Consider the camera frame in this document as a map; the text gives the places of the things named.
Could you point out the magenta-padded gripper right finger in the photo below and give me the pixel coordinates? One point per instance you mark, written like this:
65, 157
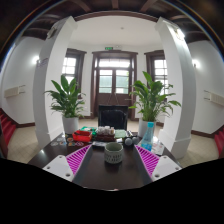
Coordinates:
163, 166

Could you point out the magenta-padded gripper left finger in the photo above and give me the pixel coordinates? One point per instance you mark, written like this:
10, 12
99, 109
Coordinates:
61, 166

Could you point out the clear blue-capped water bottle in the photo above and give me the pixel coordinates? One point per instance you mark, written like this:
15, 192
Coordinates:
147, 140

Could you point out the printed paper sheet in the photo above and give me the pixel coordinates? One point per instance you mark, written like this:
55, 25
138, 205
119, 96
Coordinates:
159, 148

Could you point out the red plastic box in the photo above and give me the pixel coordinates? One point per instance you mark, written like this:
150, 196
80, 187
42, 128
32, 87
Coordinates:
82, 136

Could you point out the grey ball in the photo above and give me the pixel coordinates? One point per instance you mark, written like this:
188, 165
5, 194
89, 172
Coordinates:
128, 141
136, 140

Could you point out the potted plant in white pot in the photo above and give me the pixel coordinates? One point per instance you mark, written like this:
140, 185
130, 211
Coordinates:
143, 128
70, 125

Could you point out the small black flat device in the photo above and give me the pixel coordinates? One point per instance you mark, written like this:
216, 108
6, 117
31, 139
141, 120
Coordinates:
99, 144

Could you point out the pale green patterned cup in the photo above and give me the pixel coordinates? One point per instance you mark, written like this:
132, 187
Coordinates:
114, 155

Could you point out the pale green booklet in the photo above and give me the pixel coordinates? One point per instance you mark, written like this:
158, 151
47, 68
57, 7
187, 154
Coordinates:
120, 134

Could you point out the dark tray of white cups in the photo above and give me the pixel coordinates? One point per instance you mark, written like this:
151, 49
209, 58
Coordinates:
105, 135

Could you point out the red carpeted staircase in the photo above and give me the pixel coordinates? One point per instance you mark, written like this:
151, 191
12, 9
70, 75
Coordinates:
220, 143
7, 128

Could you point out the black chair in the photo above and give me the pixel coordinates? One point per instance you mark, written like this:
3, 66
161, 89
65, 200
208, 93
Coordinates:
113, 116

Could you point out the brown glazed double door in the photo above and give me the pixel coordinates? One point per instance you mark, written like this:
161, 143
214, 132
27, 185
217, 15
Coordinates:
95, 86

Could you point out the green exit sign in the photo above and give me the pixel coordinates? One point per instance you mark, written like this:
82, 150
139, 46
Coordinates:
109, 48

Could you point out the white wall radiator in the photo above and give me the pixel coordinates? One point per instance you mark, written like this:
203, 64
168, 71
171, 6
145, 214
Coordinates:
15, 91
215, 98

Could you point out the glowing wall lamp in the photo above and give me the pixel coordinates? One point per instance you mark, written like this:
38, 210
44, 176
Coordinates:
195, 63
35, 59

